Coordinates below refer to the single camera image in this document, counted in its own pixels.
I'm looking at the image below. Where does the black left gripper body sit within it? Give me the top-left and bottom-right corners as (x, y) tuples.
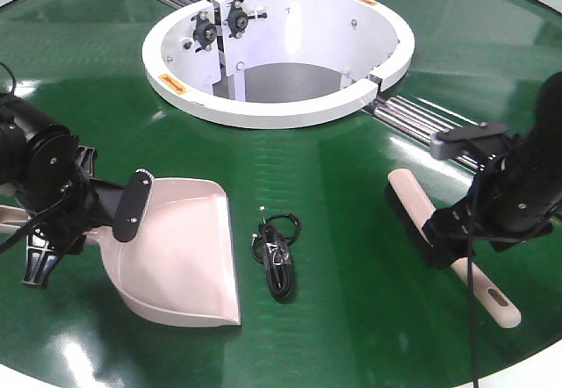
(22, 146), (124, 289)

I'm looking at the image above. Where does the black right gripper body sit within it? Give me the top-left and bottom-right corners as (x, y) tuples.
(421, 206), (553, 269)

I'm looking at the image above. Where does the pink hand brush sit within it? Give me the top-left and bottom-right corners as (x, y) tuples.
(387, 169), (522, 328)

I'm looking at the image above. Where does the pink plastic dustpan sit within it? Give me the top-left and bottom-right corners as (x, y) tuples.
(0, 176), (242, 328)

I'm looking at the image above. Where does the small black wire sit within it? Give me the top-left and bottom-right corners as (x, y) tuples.
(265, 213), (302, 244)

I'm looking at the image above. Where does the black bagged usb cable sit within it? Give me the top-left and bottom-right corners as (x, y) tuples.
(250, 224), (297, 304)

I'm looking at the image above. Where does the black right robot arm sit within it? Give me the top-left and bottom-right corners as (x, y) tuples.
(421, 73), (561, 269)

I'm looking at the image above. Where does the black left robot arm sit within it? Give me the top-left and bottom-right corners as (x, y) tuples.
(1, 93), (124, 289)

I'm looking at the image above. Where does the steel transfer rollers right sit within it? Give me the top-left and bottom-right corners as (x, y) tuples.
(362, 95), (562, 219)

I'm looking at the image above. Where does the left black bearing block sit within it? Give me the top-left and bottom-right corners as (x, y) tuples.
(191, 11), (217, 53)

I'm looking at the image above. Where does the black bearing block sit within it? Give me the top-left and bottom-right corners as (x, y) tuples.
(227, 0), (249, 39)
(191, 11), (217, 53)

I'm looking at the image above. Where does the right black bearing block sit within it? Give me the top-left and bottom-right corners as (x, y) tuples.
(227, 0), (249, 39)

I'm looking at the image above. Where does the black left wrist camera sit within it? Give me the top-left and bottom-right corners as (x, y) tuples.
(112, 169), (154, 242)

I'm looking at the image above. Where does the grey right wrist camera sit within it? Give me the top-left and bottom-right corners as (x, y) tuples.
(429, 122), (512, 163)

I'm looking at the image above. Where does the white inner conveyor ring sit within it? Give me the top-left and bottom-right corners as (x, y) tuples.
(140, 0), (415, 131)

